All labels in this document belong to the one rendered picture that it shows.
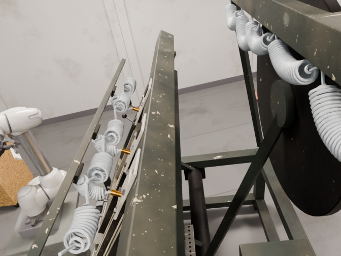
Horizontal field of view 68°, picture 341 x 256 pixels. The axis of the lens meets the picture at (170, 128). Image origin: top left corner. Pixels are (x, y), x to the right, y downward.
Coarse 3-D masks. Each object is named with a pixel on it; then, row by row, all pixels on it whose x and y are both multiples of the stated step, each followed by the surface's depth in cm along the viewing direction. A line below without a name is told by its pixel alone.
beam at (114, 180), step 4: (120, 160) 233; (116, 168) 224; (116, 172) 220; (112, 180) 223; (116, 180) 213; (112, 184) 208; (112, 188) 205; (108, 196) 207; (108, 200) 195; (96, 244) 165; (96, 248) 163
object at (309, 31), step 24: (240, 0) 123; (264, 0) 89; (288, 0) 77; (264, 24) 92; (288, 24) 71; (312, 24) 58; (336, 24) 52; (240, 48) 178; (312, 48) 60; (336, 48) 50; (336, 72) 51; (264, 144) 104; (192, 168) 232; (240, 192) 120; (216, 240) 142
